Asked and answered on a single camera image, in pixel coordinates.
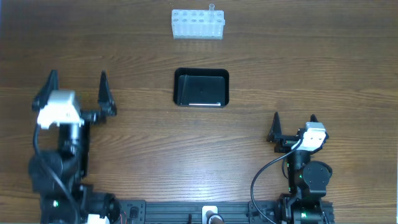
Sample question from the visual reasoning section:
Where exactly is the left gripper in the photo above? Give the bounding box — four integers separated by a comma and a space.
31, 69, 118, 126

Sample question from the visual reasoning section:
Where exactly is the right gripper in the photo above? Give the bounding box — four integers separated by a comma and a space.
267, 111, 321, 154

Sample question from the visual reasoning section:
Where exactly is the black tray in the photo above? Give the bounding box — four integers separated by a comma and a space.
173, 67, 230, 108

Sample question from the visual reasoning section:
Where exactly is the white test tube rack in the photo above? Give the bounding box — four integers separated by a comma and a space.
170, 8, 226, 40

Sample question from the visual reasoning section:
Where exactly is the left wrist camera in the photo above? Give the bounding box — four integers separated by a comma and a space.
36, 90, 85, 130

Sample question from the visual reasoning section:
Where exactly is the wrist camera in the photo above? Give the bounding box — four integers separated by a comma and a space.
297, 121, 327, 152
36, 90, 85, 130

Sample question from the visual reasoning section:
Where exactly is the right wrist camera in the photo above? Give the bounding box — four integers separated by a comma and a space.
297, 121, 327, 152

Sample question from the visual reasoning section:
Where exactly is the black cable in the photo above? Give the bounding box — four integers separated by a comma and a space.
250, 139, 304, 224
32, 123, 80, 224

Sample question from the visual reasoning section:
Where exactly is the mounting rail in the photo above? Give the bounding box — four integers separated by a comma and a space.
118, 199, 336, 224

